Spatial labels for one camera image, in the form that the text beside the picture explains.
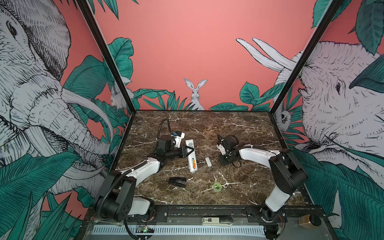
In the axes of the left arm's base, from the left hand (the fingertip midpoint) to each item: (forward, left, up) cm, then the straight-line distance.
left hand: (193, 148), depth 83 cm
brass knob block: (-36, -51, -5) cm, 63 cm away
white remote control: (-5, +1, -3) cm, 6 cm away
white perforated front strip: (-37, +6, -14) cm, 40 cm away
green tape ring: (-18, -13, -15) cm, 26 cm away
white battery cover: (-2, -10, -14) cm, 17 cm away
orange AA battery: (-7, -1, -7) cm, 10 cm away
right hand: (-2, -17, -13) cm, 21 cm away
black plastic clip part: (-14, +9, -13) cm, 21 cm away
